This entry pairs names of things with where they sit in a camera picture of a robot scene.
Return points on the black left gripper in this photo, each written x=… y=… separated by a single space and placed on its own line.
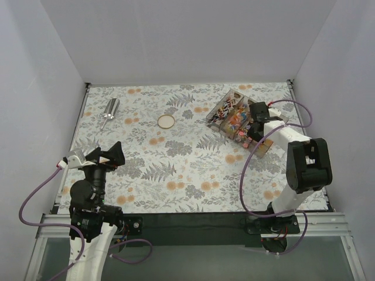
x=99 y=165

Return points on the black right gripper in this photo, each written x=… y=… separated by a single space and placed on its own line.
x=255 y=129

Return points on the clear acrylic candy organizer box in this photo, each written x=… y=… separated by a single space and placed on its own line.
x=231 y=117

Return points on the silver metal scoop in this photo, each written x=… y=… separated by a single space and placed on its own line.
x=110 y=111

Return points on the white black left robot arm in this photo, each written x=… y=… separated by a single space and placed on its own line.
x=93 y=222

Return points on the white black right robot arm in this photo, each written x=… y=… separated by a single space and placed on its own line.
x=281 y=133

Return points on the round wooden jar lid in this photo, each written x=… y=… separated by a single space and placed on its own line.
x=166 y=121

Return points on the floral patterned table cloth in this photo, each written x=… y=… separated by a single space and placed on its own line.
x=189 y=167

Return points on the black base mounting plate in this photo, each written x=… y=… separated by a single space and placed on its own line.
x=204 y=229

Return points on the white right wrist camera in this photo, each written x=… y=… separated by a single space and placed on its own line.
x=274 y=113

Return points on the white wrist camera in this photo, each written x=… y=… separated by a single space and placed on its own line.
x=274 y=113
x=75 y=159

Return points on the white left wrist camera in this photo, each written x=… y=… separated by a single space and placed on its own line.
x=75 y=159

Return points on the aluminium frame rail right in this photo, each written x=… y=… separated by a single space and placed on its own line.
x=308 y=167

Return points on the aluminium frame rail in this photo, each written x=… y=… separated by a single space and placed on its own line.
x=313 y=224
x=308 y=167

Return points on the aluminium front frame rail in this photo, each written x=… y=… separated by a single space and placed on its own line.
x=313 y=224

